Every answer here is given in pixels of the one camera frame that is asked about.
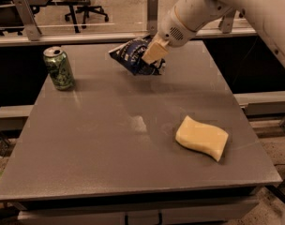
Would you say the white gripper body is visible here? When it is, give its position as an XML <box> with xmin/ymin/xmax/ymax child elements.
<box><xmin>157</xmin><ymin>0</ymin><xmax>231</xmax><ymax>47</ymax></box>

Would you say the yellow sponge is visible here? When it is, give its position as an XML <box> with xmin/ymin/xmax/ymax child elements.
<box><xmin>175</xmin><ymin>115</ymin><xmax>229</xmax><ymax>162</ymax></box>

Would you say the right metal railing bracket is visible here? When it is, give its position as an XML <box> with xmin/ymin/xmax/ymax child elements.
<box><xmin>218</xmin><ymin>10</ymin><xmax>236</xmax><ymax>34</ymax></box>

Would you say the green soda can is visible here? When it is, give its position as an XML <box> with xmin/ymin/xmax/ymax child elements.
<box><xmin>43</xmin><ymin>46</ymin><xmax>75</xmax><ymax>90</ymax></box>

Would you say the middle metal railing bracket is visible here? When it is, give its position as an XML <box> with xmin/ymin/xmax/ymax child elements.
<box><xmin>147</xmin><ymin>0</ymin><xmax>158</xmax><ymax>36</ymax></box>

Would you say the left metal railing bracket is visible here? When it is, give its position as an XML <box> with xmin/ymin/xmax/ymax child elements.
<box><xmin>13</xmin><ymin>0</ymin><xmax>41</xmax><ymax>41</ymax></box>

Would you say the dark desk in background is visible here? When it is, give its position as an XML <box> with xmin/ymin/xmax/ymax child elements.
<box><xmin>0</xmin><ymin>0</ymin><xmax>92</xmax><ymax>37</ymax></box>

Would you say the metal railing bracket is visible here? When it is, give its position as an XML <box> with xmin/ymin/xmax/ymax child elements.
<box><xmin>218</xmin><ymin>10</ymin><xmax>236</xmax><ymax>34</ymax></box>
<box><xmin>13</xmin><ymin>0</ymin><xmax>41</xmax><ymax>41</ymax></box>
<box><xmin>147</xmin><ymin>0</ymin><xmax>158</xmax><ymax>36</ymax></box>

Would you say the blue chip bag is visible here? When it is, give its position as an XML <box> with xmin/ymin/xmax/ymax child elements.
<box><xmin>109</xmin><ymin>36</ymin><xmax>166</xmax><ymax>76</ymax></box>

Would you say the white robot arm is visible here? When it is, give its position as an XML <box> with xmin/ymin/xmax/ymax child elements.
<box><xmin>142</xmin><ymin>0</ymin><xmax>285</xmax><ymax>67</ymax></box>

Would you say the black office chair left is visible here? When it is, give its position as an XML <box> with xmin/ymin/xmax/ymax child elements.
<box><xmin>65</xmin><ymin>0</ymin><xmax>109</xmax><ymax>33</ymax></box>

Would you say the glass railing panel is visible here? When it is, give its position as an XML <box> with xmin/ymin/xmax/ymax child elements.
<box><xmin>0</xmin><ymin>0</ymin><xmax>178</xmax><ymax>35</ymax></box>

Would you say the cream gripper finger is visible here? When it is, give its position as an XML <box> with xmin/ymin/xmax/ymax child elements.
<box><xmin>142</xmin><ymin>35</ymin><xmax>169</xmax><ymax>64</ymax></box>

